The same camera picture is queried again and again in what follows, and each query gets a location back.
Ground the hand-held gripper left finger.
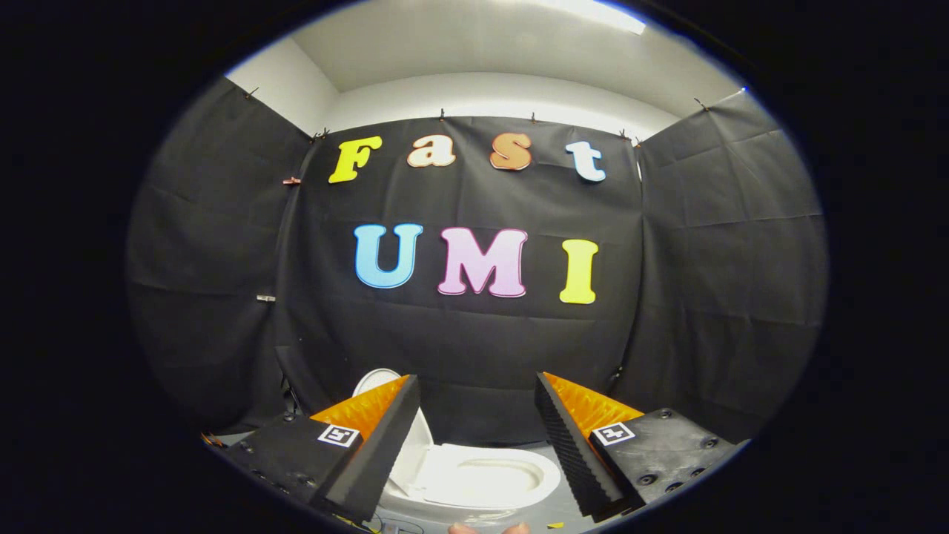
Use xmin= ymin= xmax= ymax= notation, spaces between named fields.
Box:
xmin=214 ymin=375 xmax=421 ymax=524

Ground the thin black floor cable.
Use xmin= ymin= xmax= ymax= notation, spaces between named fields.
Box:
xmin=369 ymin=512 xmax=425 ymax=534

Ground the white toilet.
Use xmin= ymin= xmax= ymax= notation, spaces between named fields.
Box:
xmin=380 ymin=441 xmax=563 ymax=532

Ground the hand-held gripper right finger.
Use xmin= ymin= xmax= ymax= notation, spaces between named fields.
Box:
xmin=535 ymin=371 xmax=744 ymax=521

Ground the black backdrop cloth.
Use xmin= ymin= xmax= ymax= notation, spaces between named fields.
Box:
xmin=125 ymin=77 xmax=829 ymax=448

